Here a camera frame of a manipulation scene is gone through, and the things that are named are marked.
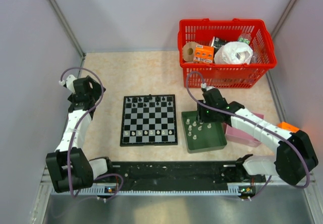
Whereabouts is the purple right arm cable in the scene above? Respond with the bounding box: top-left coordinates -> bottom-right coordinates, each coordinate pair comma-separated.
185,71 -> 311,201

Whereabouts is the white plastic bag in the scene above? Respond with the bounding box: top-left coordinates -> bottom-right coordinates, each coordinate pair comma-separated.
214,41 -> 253,65

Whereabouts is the dark snack packet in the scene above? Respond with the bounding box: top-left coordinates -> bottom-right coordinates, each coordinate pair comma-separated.
209,36 -> 228,49

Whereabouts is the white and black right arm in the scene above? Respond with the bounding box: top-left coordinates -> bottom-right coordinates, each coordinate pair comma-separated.
197,83 -> 318,186

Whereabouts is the orange carton box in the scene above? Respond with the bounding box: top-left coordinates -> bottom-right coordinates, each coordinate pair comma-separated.
277,122 -> 299,133

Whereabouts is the orange box in basket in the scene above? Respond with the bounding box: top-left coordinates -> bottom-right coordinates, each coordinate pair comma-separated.
193,44 -> 214,64

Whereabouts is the brown tape roll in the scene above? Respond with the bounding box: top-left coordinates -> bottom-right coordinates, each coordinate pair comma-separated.
182,41 -> 197,62

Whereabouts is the pink plastic box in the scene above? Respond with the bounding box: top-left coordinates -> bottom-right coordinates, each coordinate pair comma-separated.
222,124 -> 261,148

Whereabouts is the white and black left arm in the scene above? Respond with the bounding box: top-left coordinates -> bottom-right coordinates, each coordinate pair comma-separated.
45,75 -> 115,193

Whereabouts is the green patterned packet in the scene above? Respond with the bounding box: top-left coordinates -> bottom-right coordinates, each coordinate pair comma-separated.
237,33 -> 252,45

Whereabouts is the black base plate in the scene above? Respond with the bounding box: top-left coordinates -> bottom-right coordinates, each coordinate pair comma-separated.
108,161 -> 265,191

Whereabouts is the red plastic shopping basket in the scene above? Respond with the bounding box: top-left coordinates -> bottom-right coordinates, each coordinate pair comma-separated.
178,19 -> 277,88

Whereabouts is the green plastic tray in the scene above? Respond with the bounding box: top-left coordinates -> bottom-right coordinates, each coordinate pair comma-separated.
181,111 -> 227,153

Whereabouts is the aluminium frame rail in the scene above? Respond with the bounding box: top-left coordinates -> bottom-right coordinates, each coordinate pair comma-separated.
37,0 -> 86,58

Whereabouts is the black and grey chessboard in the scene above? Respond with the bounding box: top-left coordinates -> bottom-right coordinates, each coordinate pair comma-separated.
120,94 -> 178,147

